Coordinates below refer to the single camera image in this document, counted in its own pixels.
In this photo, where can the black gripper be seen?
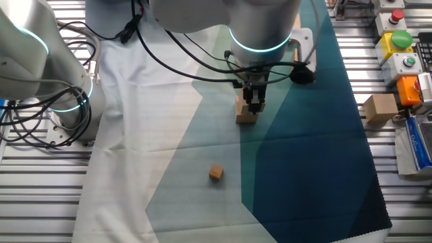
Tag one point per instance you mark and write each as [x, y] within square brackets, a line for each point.
[254, 84]

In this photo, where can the small wooden cube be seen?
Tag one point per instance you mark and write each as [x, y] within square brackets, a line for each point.
[216, 172]

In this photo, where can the blue green white tablecloth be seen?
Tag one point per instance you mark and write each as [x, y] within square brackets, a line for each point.
[135, 135]

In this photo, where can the small metal clamp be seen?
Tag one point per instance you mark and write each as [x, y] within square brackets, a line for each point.
[340, 10]

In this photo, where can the yellow box green mushroom button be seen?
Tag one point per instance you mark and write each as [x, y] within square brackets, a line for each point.
[384, 45]

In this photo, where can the grey box green lit button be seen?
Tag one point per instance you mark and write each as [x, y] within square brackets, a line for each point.
[393, 69]

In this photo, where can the grey box red button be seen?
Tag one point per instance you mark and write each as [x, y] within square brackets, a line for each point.
[384, 25]

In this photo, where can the orange box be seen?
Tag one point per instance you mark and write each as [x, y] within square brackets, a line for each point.
[406, 91]

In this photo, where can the blue and silver device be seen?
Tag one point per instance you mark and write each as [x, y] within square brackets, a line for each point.
[416, 145]

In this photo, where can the silver ribbed device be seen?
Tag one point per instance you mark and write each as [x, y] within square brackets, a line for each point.
[426, 87]

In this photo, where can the black keyboard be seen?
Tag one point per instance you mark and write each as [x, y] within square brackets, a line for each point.
[426, 50]

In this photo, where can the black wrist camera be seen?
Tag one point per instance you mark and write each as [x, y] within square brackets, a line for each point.
[302, 76]

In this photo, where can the white camera bracket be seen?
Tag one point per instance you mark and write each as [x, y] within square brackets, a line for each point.
[305, 40]

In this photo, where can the small metal bracket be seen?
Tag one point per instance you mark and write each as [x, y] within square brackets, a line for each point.
[399, 116]

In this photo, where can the plain grey switch box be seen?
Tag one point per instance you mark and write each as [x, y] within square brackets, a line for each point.
[388, 6]

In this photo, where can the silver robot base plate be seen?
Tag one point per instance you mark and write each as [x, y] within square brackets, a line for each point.
[55, 130]

